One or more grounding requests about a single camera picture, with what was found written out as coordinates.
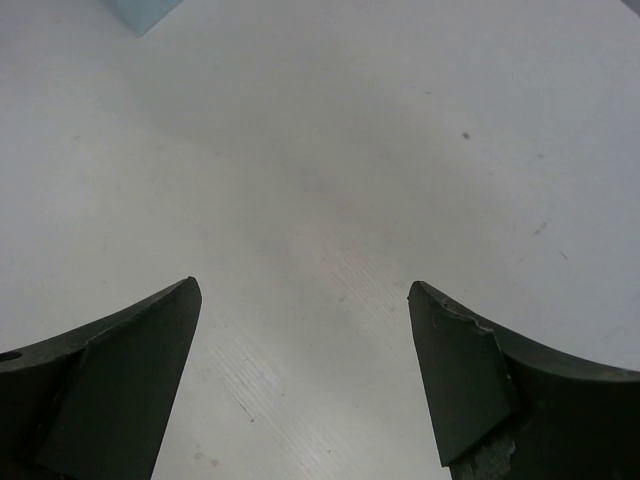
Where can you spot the light blue paper bag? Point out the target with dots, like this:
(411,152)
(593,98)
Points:
(139,16)

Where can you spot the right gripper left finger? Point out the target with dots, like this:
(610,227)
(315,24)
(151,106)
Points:
(94,402)

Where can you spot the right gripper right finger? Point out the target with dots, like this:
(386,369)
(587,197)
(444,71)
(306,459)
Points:
(503,406)

